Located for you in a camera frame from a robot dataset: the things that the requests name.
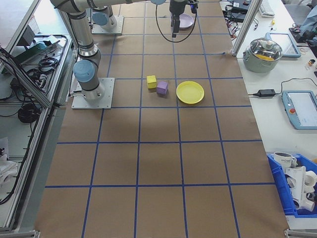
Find yellow foam block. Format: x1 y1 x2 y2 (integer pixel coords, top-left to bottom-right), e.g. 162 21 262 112
146 75 158 89

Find purple foam block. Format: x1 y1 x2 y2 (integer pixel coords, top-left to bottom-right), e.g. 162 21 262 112
156 81 169 96

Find purple plate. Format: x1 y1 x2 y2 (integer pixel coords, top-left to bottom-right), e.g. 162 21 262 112
178 14 195 31

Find plain black electronics box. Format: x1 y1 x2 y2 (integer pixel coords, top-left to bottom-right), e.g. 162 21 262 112
231 12 246 23

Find black box with white label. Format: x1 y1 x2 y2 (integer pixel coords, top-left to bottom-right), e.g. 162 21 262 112
231 0 249 13

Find yellow plate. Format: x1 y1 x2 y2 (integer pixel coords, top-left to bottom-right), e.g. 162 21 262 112
176 81 206 105

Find glass pot lid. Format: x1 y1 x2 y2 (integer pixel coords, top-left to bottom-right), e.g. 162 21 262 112
248 37 283 62

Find white keyboard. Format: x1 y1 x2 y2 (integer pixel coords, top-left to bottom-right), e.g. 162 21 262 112
260 0 276 18

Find grey cooking pot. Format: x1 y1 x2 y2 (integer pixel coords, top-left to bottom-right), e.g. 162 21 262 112
242 49 282 73

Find black power adapter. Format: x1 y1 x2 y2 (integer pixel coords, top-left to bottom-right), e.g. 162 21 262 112
257 89 276 98

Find grey blue teach pendant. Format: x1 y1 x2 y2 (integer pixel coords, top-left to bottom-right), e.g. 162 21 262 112
265 32 302 59
281 90 317 130

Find green board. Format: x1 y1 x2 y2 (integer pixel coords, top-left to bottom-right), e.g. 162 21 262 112
14 41 60 65

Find grey box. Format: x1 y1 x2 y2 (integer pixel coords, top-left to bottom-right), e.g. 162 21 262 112
16 24 38 47

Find white mug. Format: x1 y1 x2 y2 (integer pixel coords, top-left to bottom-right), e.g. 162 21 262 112
273 151 297 170

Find blue plastic bin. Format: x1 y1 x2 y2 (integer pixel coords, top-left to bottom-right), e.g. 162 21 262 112
266 153 317 219

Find white plastic pipe fitting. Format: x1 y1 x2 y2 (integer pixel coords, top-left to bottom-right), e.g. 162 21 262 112
284 165 317 212

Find white cloth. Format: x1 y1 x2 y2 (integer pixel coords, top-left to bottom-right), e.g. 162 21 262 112
0 136 19 192

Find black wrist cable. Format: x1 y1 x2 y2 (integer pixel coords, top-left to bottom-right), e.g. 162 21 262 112
155 3 199 43

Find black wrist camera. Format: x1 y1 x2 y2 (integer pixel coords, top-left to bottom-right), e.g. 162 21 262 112
187 0 200 14

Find red black wire connectors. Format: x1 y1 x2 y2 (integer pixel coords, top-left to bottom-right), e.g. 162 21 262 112
225 21 240 39

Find aluminium profile post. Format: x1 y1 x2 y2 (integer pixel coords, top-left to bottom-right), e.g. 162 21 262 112
230 0 263 57

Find black adapter cable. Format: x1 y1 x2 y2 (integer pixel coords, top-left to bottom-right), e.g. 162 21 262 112
247 77 317 97

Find V-shaped metal bar frame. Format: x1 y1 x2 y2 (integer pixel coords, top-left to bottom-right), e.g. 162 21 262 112
0 0 75 233

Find black cable coil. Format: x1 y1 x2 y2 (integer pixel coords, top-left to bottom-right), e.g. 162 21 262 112
17 102 42 124

